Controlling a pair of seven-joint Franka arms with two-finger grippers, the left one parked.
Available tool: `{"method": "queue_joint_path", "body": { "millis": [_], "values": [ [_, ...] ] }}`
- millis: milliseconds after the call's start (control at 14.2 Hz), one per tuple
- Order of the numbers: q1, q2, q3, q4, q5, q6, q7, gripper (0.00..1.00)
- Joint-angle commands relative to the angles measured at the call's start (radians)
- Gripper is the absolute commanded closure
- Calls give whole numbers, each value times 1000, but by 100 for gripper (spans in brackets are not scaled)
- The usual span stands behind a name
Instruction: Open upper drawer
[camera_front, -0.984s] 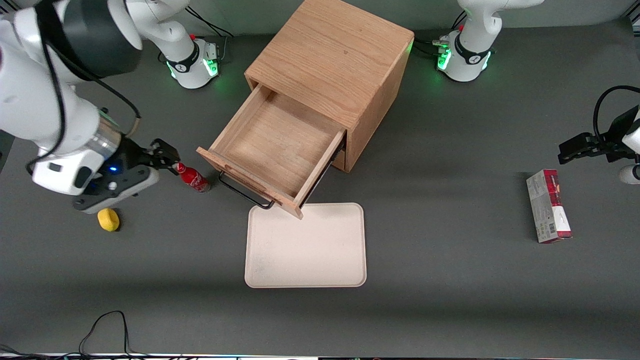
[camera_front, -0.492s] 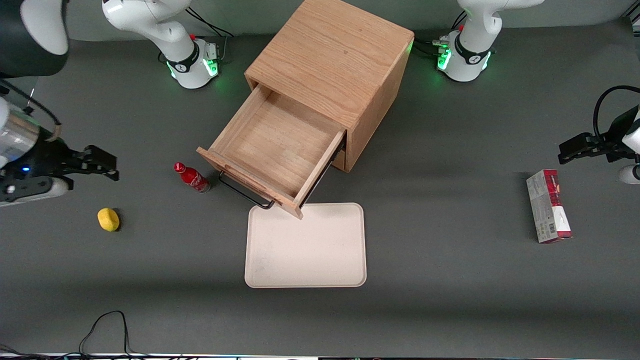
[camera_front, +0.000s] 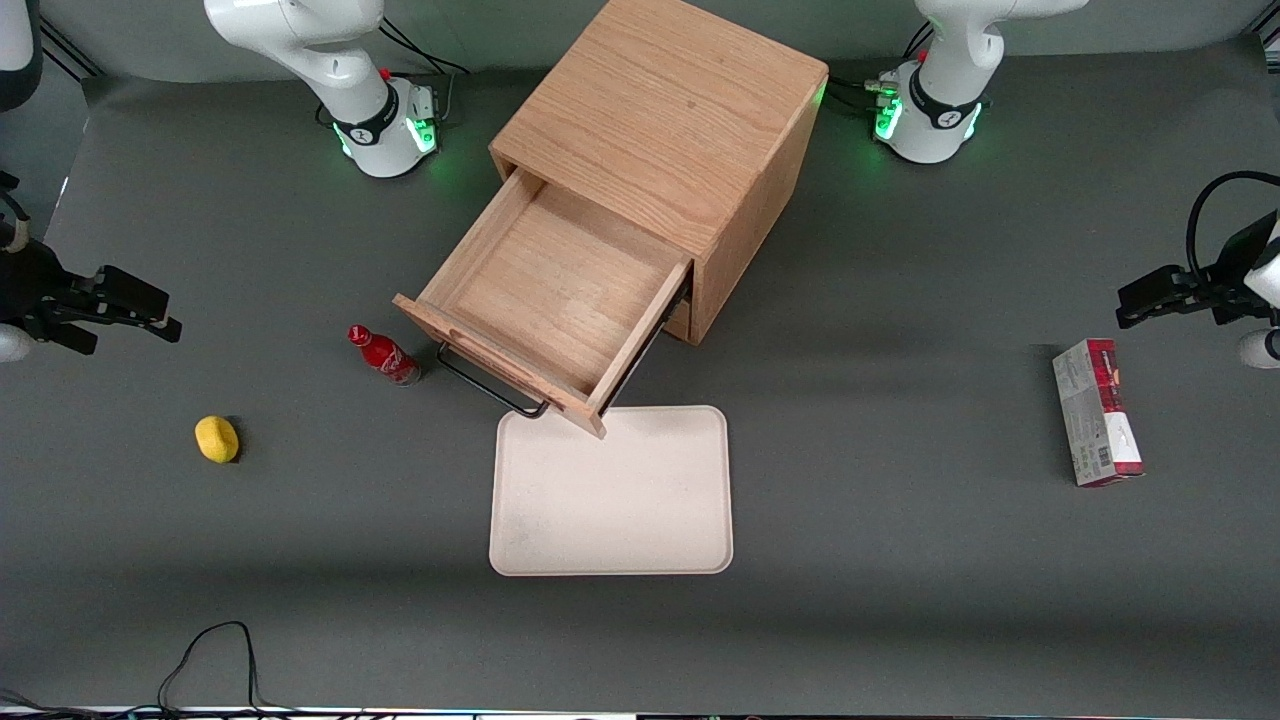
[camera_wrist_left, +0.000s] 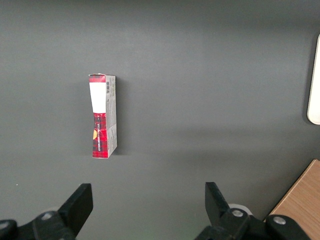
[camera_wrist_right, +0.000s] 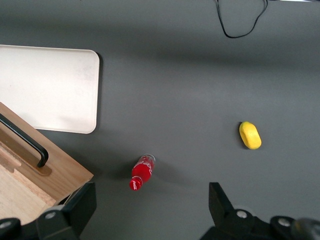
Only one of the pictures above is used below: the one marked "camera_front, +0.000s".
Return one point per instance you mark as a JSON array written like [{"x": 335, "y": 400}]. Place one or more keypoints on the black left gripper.
[{"x": 1238, "y": 262}]

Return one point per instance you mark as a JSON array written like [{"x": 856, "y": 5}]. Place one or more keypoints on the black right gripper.
[{"x": 28, "y": 285}]

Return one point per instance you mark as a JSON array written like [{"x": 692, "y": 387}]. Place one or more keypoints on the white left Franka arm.
[{"x": 945, "y": 90}]

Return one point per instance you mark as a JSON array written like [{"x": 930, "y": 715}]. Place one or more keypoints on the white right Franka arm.
[{"x": 350, "y": 70}]

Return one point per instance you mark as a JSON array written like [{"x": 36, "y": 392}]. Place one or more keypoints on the oak wooden drawer cabinet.
[{"x": 670, "y": 110}]

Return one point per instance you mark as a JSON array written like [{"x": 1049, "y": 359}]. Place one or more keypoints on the grey and red carton box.
[{"x": 1095, "y": 415}]

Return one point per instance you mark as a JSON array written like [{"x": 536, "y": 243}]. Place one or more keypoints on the yellow lemon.
[{"x": 217, "y": 439}]

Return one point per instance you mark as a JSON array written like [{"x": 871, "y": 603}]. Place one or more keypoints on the red soda bottle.
[{"x": 385, "y": 355}]

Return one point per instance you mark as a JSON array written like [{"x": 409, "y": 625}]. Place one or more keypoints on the beige rectangular tray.
[{"x": 620, "y": 500}]

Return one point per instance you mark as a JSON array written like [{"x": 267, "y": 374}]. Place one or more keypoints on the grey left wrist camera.
[{"x": 1260, "y": 350}]

